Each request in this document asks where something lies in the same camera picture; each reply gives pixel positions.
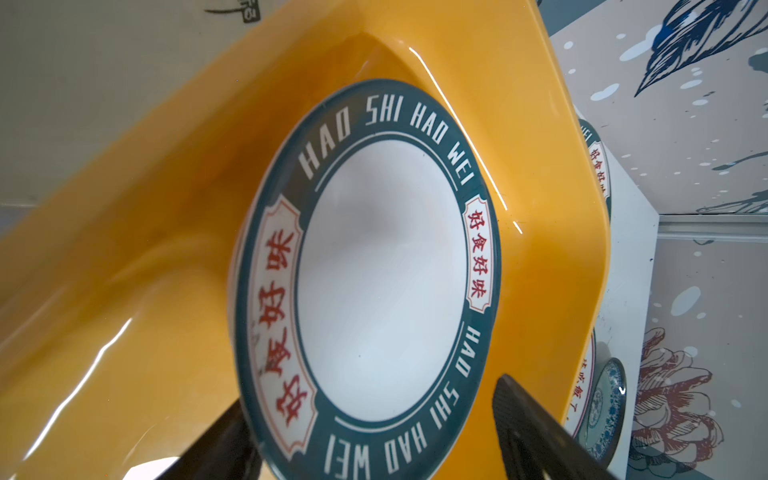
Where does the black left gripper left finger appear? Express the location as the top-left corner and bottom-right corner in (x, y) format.
(158, 400), (262, 480)

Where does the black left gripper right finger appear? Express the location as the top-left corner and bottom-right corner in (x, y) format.
(492, 374), (613, 480)

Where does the green rim plate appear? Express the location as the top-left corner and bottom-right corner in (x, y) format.
(579, 119), (612, 217)
(230, 79), (501, 479)

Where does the orange sunburst plate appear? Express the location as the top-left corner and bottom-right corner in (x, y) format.
(564, 331), (597, 437)

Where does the yellow plastic bin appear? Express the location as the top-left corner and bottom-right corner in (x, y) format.
(1, 1), (610, 479)

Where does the blue floral green plate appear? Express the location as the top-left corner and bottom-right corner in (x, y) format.
(576, 357), (627, 467)

